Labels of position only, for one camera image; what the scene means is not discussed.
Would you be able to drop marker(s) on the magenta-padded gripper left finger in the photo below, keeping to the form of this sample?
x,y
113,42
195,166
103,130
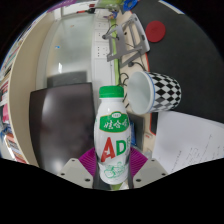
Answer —
x,y
75,170

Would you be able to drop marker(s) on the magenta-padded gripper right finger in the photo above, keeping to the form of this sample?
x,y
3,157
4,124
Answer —
x,y
150,170

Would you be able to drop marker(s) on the white drink bottle green cap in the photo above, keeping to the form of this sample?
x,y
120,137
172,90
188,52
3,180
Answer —
x,y
111,146

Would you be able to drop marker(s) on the black computer monitor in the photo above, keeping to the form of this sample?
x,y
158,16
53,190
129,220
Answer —
x,y
61,126

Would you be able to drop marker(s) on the black white diamond-pattern mug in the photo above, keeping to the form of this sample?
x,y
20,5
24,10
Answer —
x,y
163,93

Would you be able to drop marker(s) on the black desk mat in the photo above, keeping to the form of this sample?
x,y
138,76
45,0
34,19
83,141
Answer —
x,y
196,60

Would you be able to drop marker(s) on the flat round red coaster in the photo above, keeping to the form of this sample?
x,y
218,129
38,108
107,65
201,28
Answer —
x,y
155,31

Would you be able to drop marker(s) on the purple hanging banner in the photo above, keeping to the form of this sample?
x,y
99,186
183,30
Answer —
x,y
63,4

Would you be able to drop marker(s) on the white wall socket panel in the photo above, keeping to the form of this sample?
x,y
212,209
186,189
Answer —
x,y
101,43

